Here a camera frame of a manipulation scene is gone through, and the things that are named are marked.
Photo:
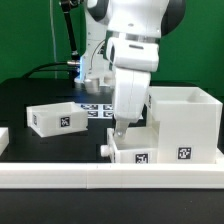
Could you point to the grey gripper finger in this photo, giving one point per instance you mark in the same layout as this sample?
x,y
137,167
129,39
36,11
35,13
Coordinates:
x,y
121,128

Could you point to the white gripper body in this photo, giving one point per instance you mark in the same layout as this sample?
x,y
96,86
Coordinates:
x,y
133,62

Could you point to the white drawer front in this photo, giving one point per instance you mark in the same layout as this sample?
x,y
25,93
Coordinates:
x,y
138,146

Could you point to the white drawer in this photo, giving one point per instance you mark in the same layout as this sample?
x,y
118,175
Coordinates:
x,y
57,119
138,146

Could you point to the white drawer cabinet box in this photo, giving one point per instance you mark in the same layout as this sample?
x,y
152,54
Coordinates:
x,y
186,121

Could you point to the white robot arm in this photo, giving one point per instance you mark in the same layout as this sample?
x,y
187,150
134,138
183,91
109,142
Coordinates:
x,y
137,20

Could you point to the white drawer rear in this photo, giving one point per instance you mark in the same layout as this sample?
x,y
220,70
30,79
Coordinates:
x,y
57,119

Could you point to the white sheet with markers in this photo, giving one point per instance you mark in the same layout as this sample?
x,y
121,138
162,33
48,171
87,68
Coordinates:
x,y
98,111

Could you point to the white block at left edge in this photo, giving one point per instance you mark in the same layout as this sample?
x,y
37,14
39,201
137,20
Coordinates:
x,y
4,139

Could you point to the white L-shaped border wall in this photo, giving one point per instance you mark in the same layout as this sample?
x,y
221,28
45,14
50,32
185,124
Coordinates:
x,y
109,175

